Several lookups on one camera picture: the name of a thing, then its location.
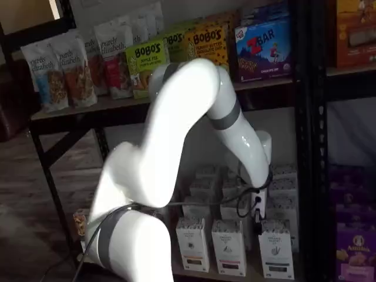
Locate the white gripper block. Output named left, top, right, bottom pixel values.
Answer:
left=250, top=187, right=268, bottom=236

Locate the white box with pink strip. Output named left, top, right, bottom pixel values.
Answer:
left=220, top=202, right=251, bottom=221
left=211, top=219, right=247, bottom=277
left=221, top=180, right=247, bottom=203
left=226, top=167, right=244, bottom=182

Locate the white box with orange strip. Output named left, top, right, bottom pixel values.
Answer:
left=182, top=204, right=207, bottom=220
left=195, top=166, right=219, bottom=182
left=189, top=180, right=215, bottom=203
left=176, top=217, right=211, bottom=271

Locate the purple snack box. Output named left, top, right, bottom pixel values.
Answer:
left=334, top=192, right=376, bottom=233
left=328, top=164, right=368, bottom=196

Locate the purple Annie's box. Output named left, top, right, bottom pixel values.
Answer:
left=336, top=226, right=376, bottom=282

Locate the blue Z Bar box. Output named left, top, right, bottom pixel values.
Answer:
left=240, top=1, right=290, bottom=27
left=234, top=16, right=293, bottom=83

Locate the brown granola box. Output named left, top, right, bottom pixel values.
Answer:
left=73, top=209, right=89, bottom=242

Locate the light wooden shelf board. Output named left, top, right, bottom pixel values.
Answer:
left=325, top=66, right=376, bottom=78
left=31, top=78, right=294, bottom=121

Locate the yellow Bobo's peanut butter box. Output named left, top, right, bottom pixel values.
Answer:
left=184, top=23, right=230, bottom=75
left=205, top=10, right=241, bottom=30

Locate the green Bobo's apple pie box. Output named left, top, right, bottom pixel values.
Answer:
left=125, top=39, right=165, bottom=99

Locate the orange snack box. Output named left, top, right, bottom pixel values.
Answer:
left=334, top=0, right=376, bottom=69

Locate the black metal shelving rack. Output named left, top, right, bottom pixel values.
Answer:
left=311, top=0, right=376, bottom=282
left=0, top=0, right=314, bottom=282

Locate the red Purely Elizabeth granola bag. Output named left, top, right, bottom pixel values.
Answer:
left=93, top=16, right=135, bottom=99
left=83, top=32, right=110, bottom=96

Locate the white granola bag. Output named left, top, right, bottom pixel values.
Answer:
left=146, top=1, right=164, bottom=33
left=129, top=14, right=149, bottom=45

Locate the orange Purely Elizabeth granola bag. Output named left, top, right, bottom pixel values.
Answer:
left=54, top=31, right=98, bottom=108

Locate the blue Purely Elizabeth granola bag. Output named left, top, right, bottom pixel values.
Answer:
left=20, top=38, right=64, bottom=113

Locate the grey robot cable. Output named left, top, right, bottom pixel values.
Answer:
left=75, top=164, right=276, bottom=282

